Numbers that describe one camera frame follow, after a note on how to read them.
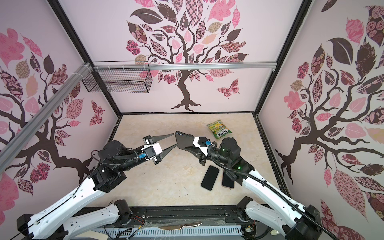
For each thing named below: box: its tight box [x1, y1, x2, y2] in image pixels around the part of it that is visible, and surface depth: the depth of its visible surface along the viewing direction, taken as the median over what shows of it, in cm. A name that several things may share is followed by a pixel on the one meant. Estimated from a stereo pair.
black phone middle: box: [201, 165, 220, 191], surface depth 88 cm
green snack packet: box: [206, 119, 232, 140], surface depth 109 cm
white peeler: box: [270, 229, 280, 236], surface depth 70 cm
